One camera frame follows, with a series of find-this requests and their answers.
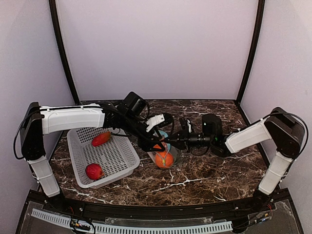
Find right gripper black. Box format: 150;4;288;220
164;125;214;153

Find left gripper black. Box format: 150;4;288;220
122;114;166;152

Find clear zip top bag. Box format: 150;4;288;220
148;142;180;168

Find red fake apple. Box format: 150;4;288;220
85;163;104;180

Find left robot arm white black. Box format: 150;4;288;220
15;92;165;213

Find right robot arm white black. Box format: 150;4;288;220
164;107;309;212

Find white perforated plastic basket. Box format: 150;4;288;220
67;128;140;189

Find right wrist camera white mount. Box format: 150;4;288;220
179;117;194;133

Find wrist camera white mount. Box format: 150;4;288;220
179;117;194;133
146;114;169;133

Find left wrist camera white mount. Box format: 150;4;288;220
146;114;169;133

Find black front rail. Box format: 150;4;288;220
27;189;290;220

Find white slotted cable duct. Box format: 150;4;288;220
31;208;233;234

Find right black frame post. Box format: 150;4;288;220
235;0;265;106

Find black frame post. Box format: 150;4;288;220
235;0;265;106
48;0;80;105

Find left black frame post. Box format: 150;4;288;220
48;0;80;105

